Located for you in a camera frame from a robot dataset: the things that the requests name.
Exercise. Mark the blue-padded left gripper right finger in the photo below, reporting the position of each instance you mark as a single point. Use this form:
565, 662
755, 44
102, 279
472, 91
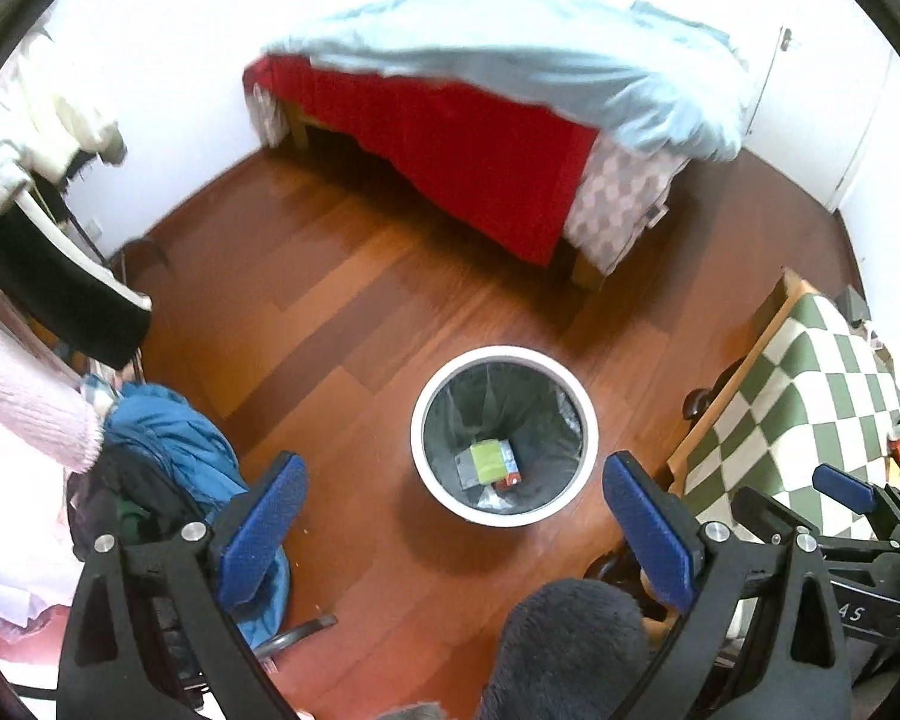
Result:
794, 662

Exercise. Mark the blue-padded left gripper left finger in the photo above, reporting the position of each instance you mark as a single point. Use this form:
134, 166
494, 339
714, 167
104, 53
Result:
154, 624

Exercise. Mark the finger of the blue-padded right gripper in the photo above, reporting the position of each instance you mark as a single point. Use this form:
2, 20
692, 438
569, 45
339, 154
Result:
766, 518
850, 492

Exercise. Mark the red blue box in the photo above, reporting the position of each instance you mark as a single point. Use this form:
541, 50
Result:
508, 481

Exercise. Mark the green white box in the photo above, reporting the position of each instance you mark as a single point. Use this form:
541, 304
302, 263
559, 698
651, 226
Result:
483, 463

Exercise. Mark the white round trash bin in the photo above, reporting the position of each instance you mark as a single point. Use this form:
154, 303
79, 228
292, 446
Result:
507, 393

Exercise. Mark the green white checkered tablecloth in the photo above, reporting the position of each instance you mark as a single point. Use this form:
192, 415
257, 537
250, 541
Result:
817, 393

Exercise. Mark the black fuzzy trouser leg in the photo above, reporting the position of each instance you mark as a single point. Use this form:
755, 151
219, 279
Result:
573, 649

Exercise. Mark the blue jacket pile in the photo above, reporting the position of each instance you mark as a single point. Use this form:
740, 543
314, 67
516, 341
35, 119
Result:
163, 464

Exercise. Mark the pink knitted garment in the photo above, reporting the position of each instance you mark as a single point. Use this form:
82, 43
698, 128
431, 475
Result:
45, 411

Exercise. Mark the patterned mattress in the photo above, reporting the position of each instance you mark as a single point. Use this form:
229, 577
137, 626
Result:
620, 195

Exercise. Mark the white door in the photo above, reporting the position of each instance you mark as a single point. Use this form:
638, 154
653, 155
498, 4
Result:
802, 126

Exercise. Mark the red bed sheet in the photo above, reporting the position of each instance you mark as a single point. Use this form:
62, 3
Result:
509, 170

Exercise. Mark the light blue duvet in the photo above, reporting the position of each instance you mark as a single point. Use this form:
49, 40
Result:
649, 79

